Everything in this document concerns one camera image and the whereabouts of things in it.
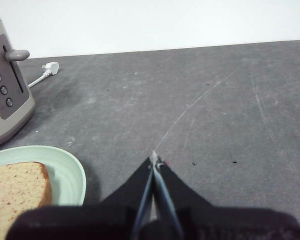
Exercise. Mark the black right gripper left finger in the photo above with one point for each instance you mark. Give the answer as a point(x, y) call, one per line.
point(102, 220)

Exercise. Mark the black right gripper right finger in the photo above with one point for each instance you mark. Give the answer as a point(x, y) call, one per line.
point(215, 225)

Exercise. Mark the pale green round plate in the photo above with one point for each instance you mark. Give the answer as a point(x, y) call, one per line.
point(65, 175)

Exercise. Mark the light brown bread slice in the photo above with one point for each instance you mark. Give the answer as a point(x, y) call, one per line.
point(15, 190)

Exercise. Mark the cream two-slot toaster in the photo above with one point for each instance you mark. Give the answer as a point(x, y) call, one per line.
point(5, 100)

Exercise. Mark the grey toaster lever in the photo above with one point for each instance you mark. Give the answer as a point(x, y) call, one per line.
point(17, 54)

